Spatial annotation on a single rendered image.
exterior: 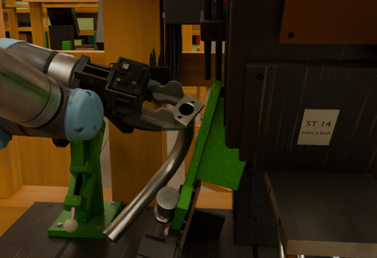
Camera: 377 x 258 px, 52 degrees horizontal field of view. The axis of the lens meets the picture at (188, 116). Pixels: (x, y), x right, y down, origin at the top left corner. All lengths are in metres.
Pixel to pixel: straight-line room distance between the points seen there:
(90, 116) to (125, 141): 0.45
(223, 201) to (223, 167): 0.47
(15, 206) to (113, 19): 0.56
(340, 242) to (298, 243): 0.05
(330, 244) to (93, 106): 0.36
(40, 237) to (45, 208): 0.13
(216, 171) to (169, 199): 0.09
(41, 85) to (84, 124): 0.08
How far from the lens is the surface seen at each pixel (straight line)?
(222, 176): 0.62
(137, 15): 0.95
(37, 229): 0.97
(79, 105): 0.55
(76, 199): 0.86
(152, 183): 0.74
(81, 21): 7.70
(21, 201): 1.17
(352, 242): 0.47
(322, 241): 0.46
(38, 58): 0.70
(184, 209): 0.60
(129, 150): 1.01
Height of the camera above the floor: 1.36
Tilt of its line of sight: 14 degrees down
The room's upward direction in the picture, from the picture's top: straight up
